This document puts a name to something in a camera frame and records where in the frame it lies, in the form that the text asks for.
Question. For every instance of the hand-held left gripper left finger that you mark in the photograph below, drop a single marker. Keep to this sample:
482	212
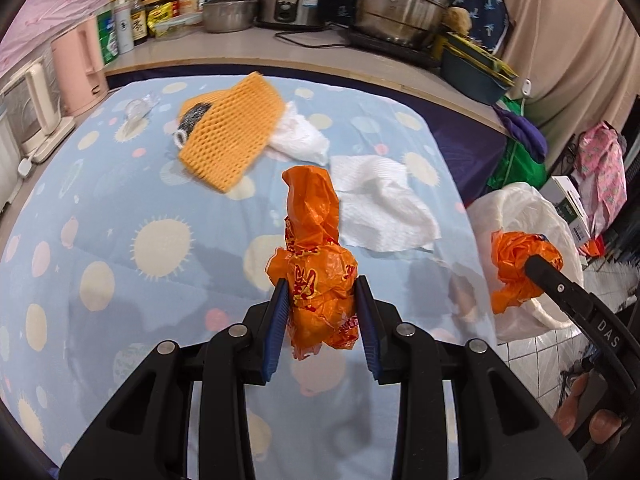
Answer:
275	330

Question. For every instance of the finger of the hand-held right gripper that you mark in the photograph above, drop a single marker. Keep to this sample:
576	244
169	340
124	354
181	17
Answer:
555	285

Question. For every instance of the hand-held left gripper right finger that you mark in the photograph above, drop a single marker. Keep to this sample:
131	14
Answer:
367	330

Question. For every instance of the orange plastic bag blue print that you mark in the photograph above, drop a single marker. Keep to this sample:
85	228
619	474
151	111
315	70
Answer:
510	265

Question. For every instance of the orange plastic bag red print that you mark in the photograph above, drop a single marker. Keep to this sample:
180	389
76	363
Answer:
315	280

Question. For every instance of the white trash bin bag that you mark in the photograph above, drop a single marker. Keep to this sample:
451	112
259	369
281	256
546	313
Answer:
515	205

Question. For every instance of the orange foam net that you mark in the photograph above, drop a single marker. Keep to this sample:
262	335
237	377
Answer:
230	125

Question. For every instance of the clear plastic bag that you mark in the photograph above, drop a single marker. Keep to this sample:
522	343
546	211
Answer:
137	112

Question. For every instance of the person's right hand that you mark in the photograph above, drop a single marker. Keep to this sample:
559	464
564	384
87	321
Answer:
602	425

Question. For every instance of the white printed carton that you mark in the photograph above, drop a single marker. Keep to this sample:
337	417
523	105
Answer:
570	205

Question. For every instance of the green plastic bag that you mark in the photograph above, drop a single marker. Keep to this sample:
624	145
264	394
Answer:
520	170

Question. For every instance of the pink floral garment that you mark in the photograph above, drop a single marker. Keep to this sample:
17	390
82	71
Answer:
605	175

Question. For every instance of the blue printed tablecloth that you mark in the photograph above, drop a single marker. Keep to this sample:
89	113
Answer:
150	310

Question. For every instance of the flat white paper towel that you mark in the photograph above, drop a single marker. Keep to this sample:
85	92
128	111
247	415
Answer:
380	200

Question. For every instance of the purple cloth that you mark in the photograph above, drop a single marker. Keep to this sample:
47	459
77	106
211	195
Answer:
525	135

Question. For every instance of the crumpled white tissue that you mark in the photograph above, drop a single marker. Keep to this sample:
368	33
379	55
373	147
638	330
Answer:
300	135

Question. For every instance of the dark blue basin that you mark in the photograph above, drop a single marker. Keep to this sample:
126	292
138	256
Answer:
470	85

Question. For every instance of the black and white bundle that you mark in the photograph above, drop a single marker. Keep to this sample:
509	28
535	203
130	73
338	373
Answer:
192	120

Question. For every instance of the beige curtain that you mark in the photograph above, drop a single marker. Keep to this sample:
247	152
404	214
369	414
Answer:
575	35

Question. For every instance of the black induction cooker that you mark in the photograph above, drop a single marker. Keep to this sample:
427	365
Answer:
390	52

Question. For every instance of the brown loofah sponge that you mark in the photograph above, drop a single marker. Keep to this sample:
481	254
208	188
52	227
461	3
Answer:
457	21

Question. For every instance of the white power plug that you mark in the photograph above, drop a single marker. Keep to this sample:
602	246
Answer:
26	167

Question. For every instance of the clear food container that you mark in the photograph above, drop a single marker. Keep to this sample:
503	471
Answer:
180	27

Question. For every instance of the small steel pot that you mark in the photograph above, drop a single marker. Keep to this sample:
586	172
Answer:
230	15

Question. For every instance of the large steel steamer pot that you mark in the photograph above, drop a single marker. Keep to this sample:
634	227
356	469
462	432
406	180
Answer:
400	5

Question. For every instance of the pink electric kettle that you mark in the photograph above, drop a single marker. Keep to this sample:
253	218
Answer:
77	70

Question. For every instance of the yellow packet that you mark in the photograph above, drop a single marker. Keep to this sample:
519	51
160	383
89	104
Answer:
160	20

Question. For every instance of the white glass kettle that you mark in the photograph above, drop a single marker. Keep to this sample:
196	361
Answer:
40	95

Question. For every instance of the white bottle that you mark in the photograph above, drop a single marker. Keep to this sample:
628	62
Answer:
124	27

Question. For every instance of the soy sauce bottle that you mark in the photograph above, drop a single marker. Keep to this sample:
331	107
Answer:
138	20

